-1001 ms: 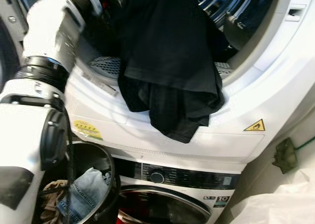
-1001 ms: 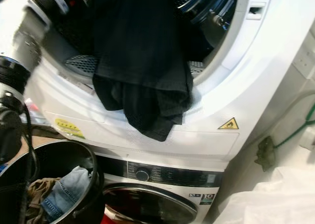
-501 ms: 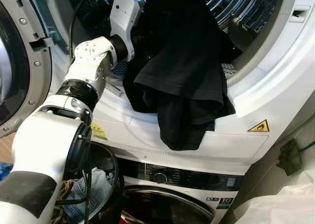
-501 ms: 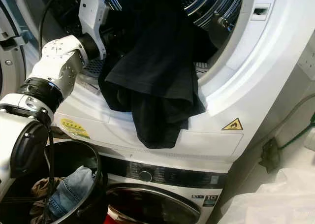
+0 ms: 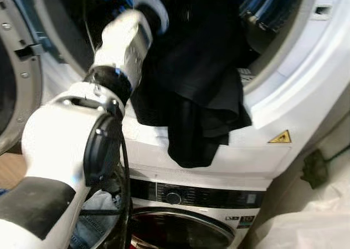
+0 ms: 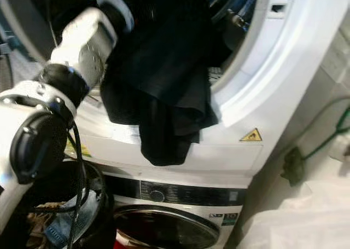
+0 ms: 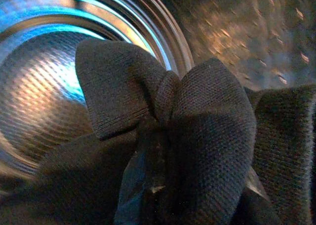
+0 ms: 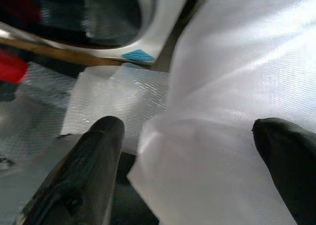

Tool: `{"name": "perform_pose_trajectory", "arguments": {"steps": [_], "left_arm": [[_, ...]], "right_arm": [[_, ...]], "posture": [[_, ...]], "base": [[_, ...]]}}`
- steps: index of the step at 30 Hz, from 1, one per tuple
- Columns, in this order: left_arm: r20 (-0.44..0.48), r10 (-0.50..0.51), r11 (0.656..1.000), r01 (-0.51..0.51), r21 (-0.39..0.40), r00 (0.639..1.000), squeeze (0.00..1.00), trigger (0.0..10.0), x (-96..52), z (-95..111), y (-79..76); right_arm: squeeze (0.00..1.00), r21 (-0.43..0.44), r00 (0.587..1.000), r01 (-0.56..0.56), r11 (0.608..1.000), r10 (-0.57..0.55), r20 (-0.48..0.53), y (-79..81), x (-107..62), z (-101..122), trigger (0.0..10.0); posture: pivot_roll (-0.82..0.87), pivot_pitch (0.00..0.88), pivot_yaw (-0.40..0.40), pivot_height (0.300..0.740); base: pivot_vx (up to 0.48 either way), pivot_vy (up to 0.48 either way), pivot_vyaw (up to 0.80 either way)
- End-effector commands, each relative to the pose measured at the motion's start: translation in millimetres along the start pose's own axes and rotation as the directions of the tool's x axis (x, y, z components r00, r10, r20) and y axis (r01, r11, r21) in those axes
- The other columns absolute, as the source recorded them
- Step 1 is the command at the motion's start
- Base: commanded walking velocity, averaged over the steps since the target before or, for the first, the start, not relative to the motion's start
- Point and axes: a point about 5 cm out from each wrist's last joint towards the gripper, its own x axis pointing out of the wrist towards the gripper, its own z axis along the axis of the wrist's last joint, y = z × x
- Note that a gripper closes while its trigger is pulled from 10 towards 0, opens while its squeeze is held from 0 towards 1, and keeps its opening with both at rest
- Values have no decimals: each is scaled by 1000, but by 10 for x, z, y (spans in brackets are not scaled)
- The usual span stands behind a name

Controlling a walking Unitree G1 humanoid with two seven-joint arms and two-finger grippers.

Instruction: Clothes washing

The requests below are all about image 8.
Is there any red garment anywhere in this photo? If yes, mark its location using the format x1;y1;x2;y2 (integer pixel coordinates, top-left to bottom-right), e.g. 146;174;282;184
0;0;41;85

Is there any grey shiny fabric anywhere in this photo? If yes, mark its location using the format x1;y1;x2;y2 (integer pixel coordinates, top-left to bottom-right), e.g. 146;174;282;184
0;63;158;225

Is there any white washing machine door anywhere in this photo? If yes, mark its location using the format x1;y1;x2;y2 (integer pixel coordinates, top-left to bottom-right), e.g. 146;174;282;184
0;0;207;67

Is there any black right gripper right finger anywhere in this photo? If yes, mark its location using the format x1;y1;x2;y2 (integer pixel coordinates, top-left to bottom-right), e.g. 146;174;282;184
251;117;316;225

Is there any blue triangular sticker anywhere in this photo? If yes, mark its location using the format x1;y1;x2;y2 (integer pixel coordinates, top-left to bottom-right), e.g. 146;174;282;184
122;48;154;62

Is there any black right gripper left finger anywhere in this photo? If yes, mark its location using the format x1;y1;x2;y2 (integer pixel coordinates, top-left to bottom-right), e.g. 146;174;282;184
14;115;125;225

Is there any white shiny woven garment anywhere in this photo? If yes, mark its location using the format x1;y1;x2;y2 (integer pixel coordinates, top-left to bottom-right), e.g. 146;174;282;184
60;0;316;225

